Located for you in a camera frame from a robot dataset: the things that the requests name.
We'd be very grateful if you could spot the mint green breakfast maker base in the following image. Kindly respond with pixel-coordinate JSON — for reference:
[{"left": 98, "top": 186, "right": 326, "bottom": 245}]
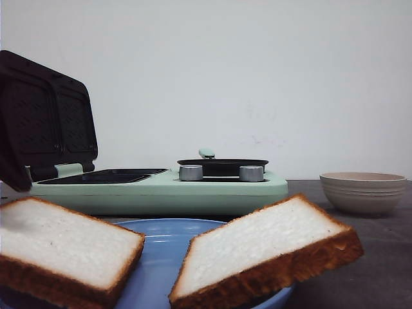
[{"left": 30, "top": 168, "right": 288, "bottom": 217}]

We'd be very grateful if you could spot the right silver control knob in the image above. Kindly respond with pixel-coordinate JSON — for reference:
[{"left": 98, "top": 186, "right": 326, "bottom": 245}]
[{"left": 239, "top": 165, "right": 264, "bottom": 182}]

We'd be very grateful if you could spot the black frying pan green handle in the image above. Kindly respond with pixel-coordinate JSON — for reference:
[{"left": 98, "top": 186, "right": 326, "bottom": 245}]
[{"left": 177, "top": 148, "right": 268, "bottom": 176}]

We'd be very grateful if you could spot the beige ribbed bowl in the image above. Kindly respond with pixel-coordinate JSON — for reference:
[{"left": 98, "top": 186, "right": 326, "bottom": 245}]
[{"left": 319, "top": 172, "right": 407, "bottom": 215}]

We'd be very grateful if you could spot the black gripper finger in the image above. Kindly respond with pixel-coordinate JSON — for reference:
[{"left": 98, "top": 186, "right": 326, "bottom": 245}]
[{"left": 0, "top": 75, "right": 32, "bottom": 193}]

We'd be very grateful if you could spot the mint green sandwich maker lid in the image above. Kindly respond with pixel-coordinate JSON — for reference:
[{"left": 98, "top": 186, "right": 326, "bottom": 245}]
[{"left": 1, "top": 50, "right": 98, "bottom": 182}]

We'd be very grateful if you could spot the left silver control knob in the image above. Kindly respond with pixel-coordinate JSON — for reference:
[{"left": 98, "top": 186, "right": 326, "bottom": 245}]
[{"left": 179, "top": 164, "right": 203, "bottom": 182}]

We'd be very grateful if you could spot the silver control knob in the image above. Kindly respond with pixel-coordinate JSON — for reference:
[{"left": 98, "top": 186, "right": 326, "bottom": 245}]
[
  {"left": 179, "top": 164, "right": 203, "bottom": 182},
  {"left": 239, "top": 165, "right": 264, "bottom": 182}
]

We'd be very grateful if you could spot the white bread slice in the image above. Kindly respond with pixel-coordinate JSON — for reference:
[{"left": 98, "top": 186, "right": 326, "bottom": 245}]
[
  {"left": 1, "top": 197, "right": 145, "bottom": 308},
  {"left": 169, "top": 194, "right": 364, "bottom": 308}
]

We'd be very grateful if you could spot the blue plate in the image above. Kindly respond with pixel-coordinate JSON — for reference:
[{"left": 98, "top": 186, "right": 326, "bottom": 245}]
[{"left": 0, "top": 218, "right": 294, "bottom": 309}]

